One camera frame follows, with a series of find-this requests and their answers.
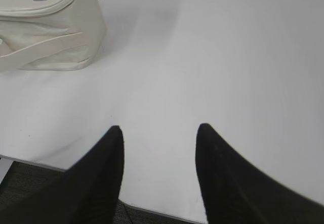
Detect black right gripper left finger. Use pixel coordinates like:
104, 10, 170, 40
1, 126, 125, 223

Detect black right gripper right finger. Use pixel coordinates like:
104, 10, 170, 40
195, 123, 323, 223

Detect cream canvas zipper bag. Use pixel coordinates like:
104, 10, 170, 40
1, 0, 106, 71

